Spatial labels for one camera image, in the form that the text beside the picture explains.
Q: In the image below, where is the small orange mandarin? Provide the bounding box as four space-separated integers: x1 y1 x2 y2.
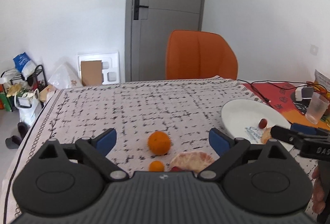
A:
148 161 165 172

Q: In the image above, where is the large orange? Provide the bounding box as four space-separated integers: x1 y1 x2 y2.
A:
148 131 171 156

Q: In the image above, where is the small red fruit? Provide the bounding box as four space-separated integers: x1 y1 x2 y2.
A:
171 166 182 172

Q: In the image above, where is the person's right hand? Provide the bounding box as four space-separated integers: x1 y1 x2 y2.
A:
312 166 325 214

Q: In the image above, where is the frosted plastic cup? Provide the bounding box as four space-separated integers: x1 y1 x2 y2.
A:
305 92 329 124

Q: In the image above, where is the white power adapter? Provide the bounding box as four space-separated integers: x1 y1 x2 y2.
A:
295 87 314 102

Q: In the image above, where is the red orange mat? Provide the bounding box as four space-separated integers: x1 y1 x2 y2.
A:
241 80 329 130

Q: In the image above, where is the white plate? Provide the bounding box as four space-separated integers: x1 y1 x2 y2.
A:
221 99 291 144

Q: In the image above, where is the paper leaflet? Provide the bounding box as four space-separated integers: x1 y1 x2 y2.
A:
314 69 329 94

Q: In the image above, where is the black slipper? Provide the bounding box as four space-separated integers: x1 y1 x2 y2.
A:
5 122 29 149

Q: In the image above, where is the white tote bag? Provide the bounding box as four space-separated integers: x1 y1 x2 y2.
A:
14 89 42 127

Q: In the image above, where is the white plastic bag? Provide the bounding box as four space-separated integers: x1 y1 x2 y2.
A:
48 63 83 90

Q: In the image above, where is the black metal rack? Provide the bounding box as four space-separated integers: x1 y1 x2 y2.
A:
1 65 48 98

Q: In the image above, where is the patterned white tablecloth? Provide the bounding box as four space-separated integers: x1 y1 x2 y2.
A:
0 76 322 224

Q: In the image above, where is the brown cardboard piece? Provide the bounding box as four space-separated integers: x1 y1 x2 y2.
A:
81 60 103 86

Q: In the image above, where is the blue white bag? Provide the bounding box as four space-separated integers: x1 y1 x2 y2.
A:
13 52 36 80

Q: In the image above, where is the white foam packaging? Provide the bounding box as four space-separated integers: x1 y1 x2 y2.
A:
78 52 120 86

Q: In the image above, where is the orange chair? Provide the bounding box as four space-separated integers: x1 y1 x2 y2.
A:
165 30 238 80

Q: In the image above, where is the grey door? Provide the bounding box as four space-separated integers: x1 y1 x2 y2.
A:
125 0 204 81

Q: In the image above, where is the black cable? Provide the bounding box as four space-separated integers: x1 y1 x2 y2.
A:
236 79 314 104

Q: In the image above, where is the wall socket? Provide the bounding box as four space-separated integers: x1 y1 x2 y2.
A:
310 45 319 56

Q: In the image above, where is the black door handle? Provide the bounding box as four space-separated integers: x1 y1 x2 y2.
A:
133 0 149 20

